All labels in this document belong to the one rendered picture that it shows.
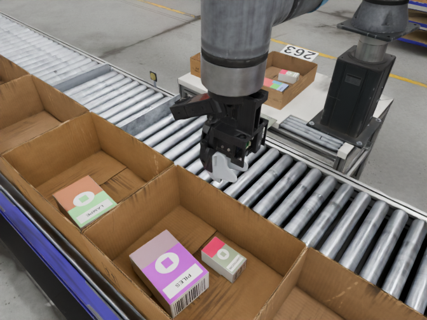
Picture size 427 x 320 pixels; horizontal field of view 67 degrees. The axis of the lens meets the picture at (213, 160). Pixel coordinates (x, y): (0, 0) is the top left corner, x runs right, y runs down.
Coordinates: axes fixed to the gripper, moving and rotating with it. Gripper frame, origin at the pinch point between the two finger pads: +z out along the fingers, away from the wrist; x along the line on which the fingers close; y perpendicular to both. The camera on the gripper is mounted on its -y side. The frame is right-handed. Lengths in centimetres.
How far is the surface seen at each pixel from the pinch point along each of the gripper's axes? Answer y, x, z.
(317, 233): 17, 35, 45
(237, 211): 0.9, 8.2, 18.8
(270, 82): -39, 106, 41
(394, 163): 33, 187, 119
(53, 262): -31.1, -24.4, 30.0
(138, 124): -71, 41, 44
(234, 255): 4.6, 2.3, 27.0
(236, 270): 7.2, -0.8, 27.1
